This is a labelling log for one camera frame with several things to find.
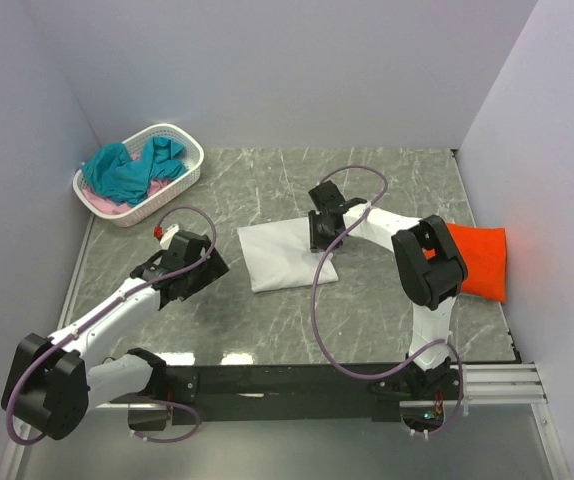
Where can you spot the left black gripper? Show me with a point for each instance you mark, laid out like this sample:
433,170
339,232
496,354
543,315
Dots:
211,269

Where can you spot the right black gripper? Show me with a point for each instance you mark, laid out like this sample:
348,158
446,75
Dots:
316,243

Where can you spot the white t shirt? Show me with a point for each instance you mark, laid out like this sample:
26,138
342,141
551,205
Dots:
277,255

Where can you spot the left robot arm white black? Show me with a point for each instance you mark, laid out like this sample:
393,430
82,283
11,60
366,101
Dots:
55,380

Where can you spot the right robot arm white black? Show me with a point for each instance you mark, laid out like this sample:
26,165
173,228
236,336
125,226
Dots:
431,271

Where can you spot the white plastic laundry basket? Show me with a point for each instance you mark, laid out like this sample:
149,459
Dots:
193,158

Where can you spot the pink t shirt in basket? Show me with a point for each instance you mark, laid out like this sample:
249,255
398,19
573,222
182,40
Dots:
117,184

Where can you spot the teal t shirt in basket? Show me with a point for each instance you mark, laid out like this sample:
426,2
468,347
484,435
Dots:
155,149

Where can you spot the folded orange t shirt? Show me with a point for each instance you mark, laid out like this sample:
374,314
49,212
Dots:
485,254

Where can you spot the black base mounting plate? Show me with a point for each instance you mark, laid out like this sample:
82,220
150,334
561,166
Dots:
221,393

